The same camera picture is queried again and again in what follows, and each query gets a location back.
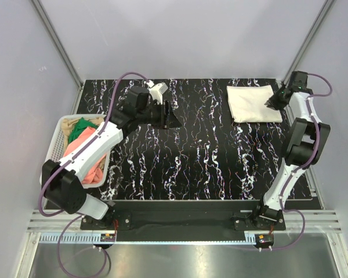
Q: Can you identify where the right small circuit board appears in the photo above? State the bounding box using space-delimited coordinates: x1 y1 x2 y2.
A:
257 234 274 243

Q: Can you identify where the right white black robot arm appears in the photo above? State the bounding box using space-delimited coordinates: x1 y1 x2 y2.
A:
251 71 332 230

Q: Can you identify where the white slotted cable duct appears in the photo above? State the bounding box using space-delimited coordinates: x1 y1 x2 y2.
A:
39 232 114 244

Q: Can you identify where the aluminium frame post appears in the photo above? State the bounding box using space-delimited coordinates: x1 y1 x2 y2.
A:
281 0 336 84
30 0 84 88

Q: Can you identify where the cream white t shirt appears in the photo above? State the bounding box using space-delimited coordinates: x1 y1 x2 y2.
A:
227 85 282 123

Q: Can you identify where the left aluminium frame post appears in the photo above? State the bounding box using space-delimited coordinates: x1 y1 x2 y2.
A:
30 0 84 88

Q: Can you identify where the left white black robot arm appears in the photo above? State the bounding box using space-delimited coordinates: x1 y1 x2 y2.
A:
41 83 181 229

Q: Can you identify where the small circuit board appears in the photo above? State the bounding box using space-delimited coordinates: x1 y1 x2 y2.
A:
100 233 116 242
257 234 274 243

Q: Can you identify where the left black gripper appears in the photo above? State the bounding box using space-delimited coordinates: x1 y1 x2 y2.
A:
137 101 182 130

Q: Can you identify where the right aluminium frame post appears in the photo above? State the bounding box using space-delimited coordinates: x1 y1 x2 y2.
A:
281 0 336 84

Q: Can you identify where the beige t shirt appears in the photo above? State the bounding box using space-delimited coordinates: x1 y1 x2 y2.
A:
61 117 104 148

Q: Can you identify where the green t shirt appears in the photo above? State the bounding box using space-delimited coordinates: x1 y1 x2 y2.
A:
67 118 101 144

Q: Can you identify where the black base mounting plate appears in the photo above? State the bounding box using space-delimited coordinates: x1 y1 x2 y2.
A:
81 200 286 243

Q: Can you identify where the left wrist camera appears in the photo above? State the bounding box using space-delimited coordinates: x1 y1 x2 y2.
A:
147 81 168 104

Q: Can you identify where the left small circuit board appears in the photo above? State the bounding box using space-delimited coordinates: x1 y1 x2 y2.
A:
100 233 116 242

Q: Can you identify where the aluminium front rail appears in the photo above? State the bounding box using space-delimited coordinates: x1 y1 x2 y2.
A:
27 210 341 233

